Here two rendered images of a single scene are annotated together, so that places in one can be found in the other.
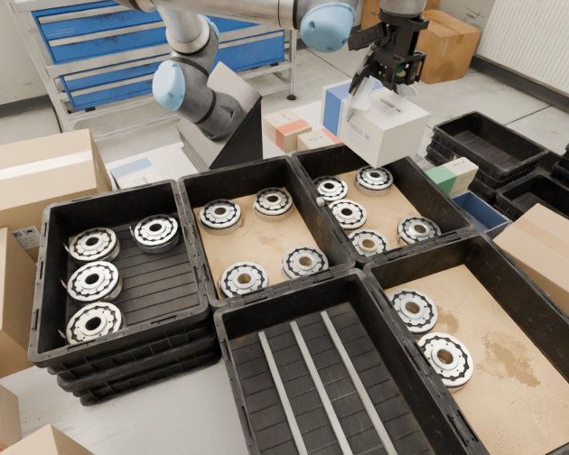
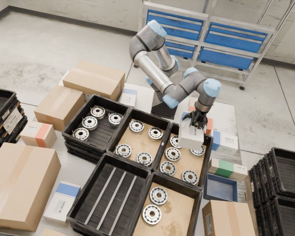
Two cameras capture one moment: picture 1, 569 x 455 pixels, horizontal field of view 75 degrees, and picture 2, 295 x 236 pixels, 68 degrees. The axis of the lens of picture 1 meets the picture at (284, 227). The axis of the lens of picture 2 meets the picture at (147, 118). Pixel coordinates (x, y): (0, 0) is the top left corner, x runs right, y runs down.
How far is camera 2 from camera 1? 0.67 m
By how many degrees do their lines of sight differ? 22
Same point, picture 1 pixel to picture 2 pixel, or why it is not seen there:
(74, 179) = (107, 88)
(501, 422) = not seen: outside the picture
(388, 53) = (194, 116)
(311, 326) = (129, 177)
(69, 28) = (157, 19)
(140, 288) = (99, 132)
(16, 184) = (93, 80)
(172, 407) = (84, 169)
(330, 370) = (122, 191)
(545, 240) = (231, 216)
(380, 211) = (187, 162)
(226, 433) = not seen: hidden behind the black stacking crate
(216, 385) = not seen: hidden behind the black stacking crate
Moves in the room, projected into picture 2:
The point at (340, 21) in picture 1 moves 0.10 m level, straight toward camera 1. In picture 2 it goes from (170, 103) to (154, 112)
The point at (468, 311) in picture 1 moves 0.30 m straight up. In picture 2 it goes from (177, 211) to (193, 190)
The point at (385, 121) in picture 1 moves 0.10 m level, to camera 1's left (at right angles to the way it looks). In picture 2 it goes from (185, 134) to (171, 123)
